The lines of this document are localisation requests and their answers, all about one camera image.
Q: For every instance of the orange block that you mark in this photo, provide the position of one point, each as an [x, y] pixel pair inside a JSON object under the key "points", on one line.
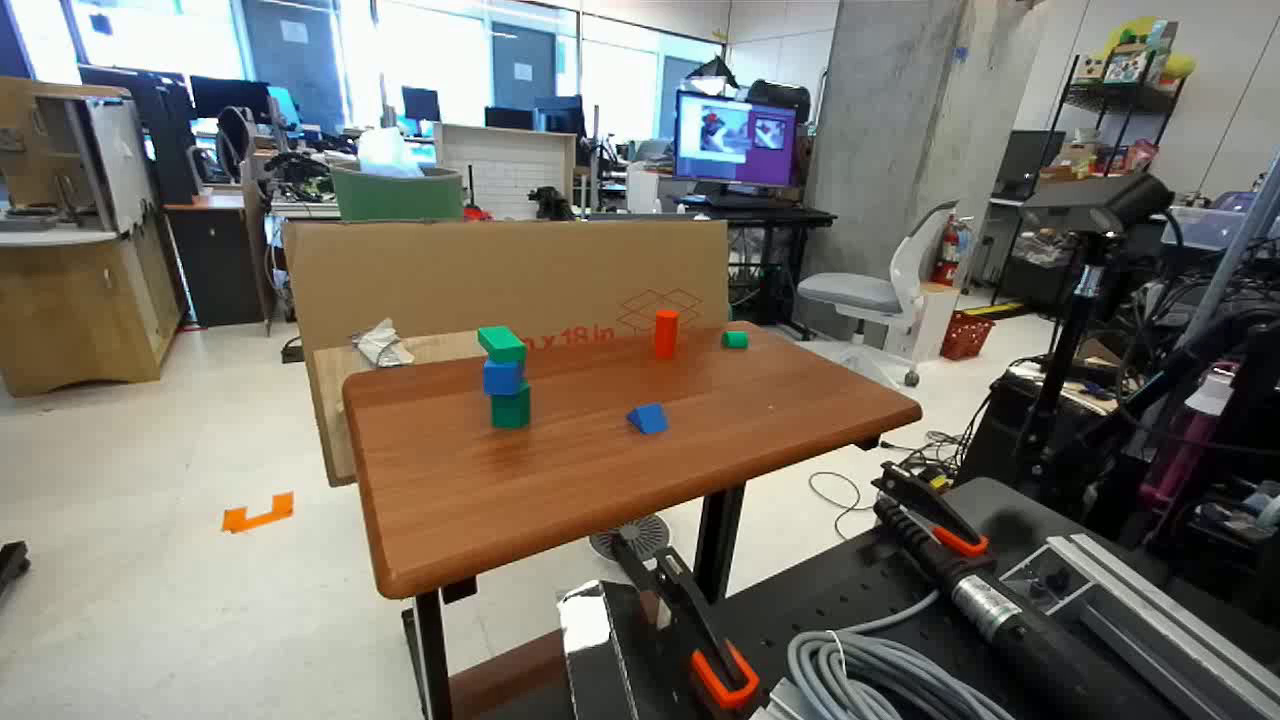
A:
{"points": [[667, 333]]}

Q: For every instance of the loose blue block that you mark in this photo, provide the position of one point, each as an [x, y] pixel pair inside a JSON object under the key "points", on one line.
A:
{"points": [[649, 416]]}

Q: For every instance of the small green block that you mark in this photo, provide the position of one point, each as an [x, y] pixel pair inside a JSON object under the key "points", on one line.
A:
{"points": [[732, 343]]}

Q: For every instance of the middle blue block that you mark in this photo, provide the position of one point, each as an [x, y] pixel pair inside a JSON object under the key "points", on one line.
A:
{"points": [[501, 379]]}

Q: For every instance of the bottom green block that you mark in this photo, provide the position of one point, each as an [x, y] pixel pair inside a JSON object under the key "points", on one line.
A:
{"points": [[511, 409]]}

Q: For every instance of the top green block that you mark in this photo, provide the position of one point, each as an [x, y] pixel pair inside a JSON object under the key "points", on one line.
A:
{"points": [[501, 345]]}

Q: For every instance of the wooden table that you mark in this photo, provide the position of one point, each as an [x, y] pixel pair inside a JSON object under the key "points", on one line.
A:
{"points": [[450, 498]]}

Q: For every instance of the computer monitor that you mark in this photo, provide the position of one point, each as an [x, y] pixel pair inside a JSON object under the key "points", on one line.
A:
{"points": [[732, 142]]}

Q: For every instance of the crumpled white paper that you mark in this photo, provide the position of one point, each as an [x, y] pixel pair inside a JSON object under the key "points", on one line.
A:
{"points": [[381, 345]]}

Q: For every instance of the white grey chair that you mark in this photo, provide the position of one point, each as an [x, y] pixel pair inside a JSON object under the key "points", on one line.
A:
{"points": [[898, 296]]}

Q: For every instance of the cardboard sheet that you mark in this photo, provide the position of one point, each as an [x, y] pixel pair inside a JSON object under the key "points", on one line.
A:
{"points": [[553, 282]]}

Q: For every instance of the green box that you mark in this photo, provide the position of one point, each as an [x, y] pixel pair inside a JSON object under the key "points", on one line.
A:
{"points": [[398, 197]]}

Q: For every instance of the red basket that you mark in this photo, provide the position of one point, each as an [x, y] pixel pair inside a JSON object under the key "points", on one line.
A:
{"points": [[967, 333]]}

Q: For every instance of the black shelf rack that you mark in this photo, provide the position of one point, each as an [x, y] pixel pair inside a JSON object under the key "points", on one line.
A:
{"points": [[1108, 119]]}

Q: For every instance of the black tripod stand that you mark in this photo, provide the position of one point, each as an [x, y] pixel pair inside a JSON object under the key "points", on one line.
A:
{"points": [[1094, 214]]}

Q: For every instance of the wooden cabinet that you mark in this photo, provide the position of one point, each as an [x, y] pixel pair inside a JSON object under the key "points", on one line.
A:
{"points": [[86, 287]]}

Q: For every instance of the front clamp orange handle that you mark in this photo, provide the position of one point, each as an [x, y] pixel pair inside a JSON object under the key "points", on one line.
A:
{"points": [[718, 668]]}

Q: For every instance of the clamp orange handle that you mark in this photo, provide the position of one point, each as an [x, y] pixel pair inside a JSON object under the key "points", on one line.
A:
{"points": [[932, 528], [718, 668]]}

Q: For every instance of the right clamp orange handle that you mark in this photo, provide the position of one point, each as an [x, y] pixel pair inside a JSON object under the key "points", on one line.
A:
{"points": [[932, 528]]}

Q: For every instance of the aluminium rail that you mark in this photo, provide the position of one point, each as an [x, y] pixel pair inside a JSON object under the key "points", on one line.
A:
{"points": [[1182, 658]]}

